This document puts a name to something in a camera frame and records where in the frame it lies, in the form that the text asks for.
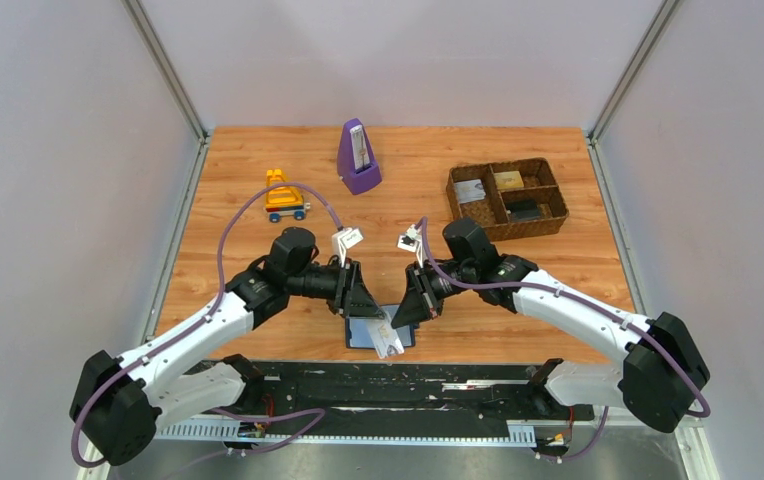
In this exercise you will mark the yellow toy on wheels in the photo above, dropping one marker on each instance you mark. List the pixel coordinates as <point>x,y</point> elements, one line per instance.
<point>285,202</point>

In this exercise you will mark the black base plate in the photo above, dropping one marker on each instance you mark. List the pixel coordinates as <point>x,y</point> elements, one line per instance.
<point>403,398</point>

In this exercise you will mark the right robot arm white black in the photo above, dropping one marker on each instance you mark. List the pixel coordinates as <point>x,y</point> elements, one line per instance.
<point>655,369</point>

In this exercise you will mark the gold card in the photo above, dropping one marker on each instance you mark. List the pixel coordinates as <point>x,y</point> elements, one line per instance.
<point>509,180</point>

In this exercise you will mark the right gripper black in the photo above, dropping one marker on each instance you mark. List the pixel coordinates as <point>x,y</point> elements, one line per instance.
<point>417,305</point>

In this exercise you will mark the brown wicker divided basket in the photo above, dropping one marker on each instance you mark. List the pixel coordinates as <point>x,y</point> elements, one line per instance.
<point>508,199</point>

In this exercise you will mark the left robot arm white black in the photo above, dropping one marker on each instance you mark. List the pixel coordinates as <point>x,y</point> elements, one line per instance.
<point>121,402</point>

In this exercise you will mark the slotted cable duct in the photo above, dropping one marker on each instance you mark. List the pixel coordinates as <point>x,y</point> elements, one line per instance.
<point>514,434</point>

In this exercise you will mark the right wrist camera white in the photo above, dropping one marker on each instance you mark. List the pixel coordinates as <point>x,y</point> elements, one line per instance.
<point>411,239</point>

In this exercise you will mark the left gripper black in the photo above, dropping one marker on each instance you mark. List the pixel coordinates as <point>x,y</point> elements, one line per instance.
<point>351,295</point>

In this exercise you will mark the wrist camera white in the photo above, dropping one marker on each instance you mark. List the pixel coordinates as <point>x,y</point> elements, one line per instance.
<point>411,239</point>
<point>344,239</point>

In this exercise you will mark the purple metronome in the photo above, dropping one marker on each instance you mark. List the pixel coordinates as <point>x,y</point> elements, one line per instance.
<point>356,163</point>

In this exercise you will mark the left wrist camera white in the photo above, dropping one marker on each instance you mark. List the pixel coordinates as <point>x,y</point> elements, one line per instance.
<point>344,239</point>

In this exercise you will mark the white silver card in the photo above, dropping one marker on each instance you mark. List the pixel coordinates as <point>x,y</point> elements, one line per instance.
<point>385,340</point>

